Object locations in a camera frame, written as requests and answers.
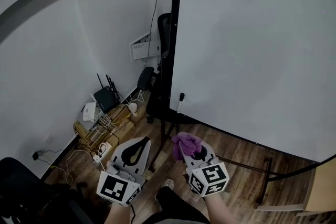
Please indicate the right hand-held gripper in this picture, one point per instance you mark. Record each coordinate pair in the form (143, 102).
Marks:
(210, 175)

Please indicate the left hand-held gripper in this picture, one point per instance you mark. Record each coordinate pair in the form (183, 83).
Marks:
(113, 187)

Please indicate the purple cloth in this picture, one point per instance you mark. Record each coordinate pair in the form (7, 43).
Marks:
(187, 145)

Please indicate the large whiteboard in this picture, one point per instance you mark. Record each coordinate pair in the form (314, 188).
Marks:
(249, 60)

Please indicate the person's right forearm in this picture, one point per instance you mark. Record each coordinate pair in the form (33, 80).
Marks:
(219, 209)

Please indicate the person's left forearm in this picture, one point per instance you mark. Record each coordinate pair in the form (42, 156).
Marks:
(118, 215)

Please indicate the stack of cardboard boxes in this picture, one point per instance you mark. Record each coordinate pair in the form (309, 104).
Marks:
(123, 128)

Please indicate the white power strip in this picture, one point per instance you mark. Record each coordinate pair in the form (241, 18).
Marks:
(103, 149)

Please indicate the person's light shoe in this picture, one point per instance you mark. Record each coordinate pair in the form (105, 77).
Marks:
(166, 183)

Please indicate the white paper cup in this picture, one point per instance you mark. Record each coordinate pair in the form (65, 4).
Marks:
(133, 110)

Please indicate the white marker pen black cap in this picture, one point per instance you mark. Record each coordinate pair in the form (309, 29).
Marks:
(180, 102)

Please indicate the person's black trousers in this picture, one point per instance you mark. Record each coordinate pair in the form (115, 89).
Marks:
(173, 209)

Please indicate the black router with antennas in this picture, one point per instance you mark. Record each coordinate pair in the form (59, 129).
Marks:
(105, 102)

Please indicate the small white modem box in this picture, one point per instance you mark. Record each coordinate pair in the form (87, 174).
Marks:
(89, 112)

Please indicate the black mesh office chair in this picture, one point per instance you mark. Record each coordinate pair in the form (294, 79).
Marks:
(34, 191)

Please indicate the wooden table white legs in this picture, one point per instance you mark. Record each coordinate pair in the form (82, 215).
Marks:
(323, 191)

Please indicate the black wall power adapter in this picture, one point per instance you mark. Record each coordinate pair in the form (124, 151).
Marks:
(35, 155)

